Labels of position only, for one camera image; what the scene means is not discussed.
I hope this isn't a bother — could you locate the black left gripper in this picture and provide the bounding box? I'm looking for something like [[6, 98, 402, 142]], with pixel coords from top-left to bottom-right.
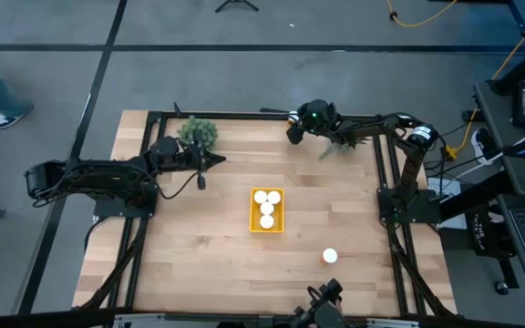
[[178, 139, 227, 190]]

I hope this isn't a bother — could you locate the black slanted stand beam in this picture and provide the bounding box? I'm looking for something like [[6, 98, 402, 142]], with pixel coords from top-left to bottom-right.
[[488, 36, 525, 97]]

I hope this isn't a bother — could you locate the black bag with white print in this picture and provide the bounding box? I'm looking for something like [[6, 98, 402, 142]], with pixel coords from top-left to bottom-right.
[[465, 207, 521, 295]]

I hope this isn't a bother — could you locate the spiky trailing succulent plant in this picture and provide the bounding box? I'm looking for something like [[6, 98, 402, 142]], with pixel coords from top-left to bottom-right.
[[318, 129, 368, 162]]

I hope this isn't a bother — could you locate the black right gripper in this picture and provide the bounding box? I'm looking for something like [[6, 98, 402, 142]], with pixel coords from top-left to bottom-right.
[[286, 98, 339, 146]]

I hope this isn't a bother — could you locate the long yellow extension cable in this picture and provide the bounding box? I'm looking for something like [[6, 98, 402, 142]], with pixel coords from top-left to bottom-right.
[[442, 6, 525, 155]]

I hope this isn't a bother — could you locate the black tripod base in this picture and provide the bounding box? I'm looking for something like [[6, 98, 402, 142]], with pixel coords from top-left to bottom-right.
[[214, 0, 260, 14]]

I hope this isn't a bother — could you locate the yellow plastic basket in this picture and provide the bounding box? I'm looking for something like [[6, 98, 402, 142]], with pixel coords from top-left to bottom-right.
[[249, 187, 286, 234]]

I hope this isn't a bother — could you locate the white paper sheet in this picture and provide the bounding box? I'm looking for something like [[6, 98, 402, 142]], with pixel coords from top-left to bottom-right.
[[426, 176, 468, 231]]

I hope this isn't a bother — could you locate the black aluminium table frame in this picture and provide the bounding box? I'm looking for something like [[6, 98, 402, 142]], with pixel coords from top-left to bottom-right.
[[79, 102, 455, 318]]

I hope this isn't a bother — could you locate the yellow floor cable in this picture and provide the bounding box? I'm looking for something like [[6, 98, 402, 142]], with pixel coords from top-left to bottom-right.
[[386, 0, 458, 28]]

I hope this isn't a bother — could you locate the person's foot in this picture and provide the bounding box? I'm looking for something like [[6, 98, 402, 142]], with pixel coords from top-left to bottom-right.
[[0, 103, 35, 130], [470, 127, 495, 166]]

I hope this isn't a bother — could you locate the black crossbar with silver brackets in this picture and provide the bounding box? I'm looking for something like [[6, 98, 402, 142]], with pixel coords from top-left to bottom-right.
[[0, 308, 525, 328]]

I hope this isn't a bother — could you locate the bushy green potted plant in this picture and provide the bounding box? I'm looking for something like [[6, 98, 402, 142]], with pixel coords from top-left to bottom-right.
[[177, 115, 220, 151]]

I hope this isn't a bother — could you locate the black leader arm handle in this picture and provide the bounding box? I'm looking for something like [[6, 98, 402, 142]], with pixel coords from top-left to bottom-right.
[[289, 278, 348, 328]]

